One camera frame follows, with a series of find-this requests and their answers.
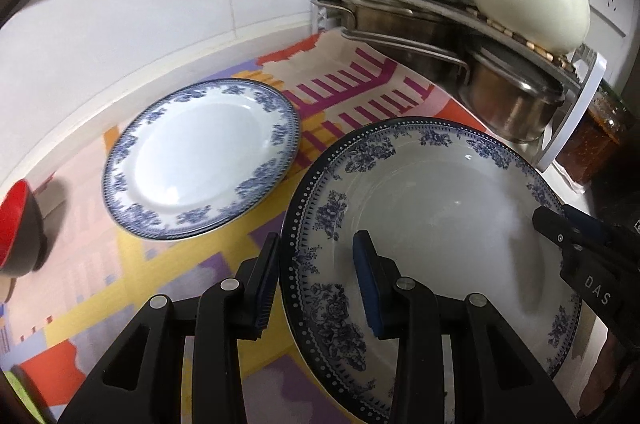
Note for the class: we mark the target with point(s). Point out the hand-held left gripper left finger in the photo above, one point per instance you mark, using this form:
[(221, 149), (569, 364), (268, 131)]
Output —
[(264, 289)]

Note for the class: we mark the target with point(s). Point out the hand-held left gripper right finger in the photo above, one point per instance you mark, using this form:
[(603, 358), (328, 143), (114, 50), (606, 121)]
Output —
[(364, 284)]

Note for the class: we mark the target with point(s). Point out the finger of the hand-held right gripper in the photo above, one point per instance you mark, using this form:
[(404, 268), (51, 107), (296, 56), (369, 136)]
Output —
[(590, 229), (552, 226)]

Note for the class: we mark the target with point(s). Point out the deep blue floral plate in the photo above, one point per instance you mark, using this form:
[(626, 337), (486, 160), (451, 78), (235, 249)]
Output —
[(450, 209)]

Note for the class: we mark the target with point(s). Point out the person's right hand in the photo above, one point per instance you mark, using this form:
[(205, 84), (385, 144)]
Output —
[(602, 379)]

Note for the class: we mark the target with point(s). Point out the glass jar of chili sauce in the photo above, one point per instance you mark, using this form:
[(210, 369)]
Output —
[(595, 139)]

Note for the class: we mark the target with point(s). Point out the colourful patterned mat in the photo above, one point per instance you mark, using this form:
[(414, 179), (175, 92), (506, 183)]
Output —
[(165, 279)]

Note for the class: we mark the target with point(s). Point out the white and grey corner rack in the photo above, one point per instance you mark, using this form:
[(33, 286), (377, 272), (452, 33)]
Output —
[(582, 109)]

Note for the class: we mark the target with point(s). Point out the small steel pot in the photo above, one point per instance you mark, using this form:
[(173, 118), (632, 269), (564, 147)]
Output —
[(510, 104)]

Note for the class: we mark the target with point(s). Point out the flat blue floral plate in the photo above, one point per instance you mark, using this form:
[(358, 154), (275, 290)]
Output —
[(200, 154)]

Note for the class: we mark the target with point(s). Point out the wooden bead trivet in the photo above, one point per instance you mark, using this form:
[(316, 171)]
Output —
[(542, 51)]

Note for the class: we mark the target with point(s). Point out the red and black bowl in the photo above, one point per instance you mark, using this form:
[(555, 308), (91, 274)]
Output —
[(20, 234)]

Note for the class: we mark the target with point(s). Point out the wide steel pot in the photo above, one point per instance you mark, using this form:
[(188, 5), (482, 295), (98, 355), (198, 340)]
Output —
[(395, 24)]

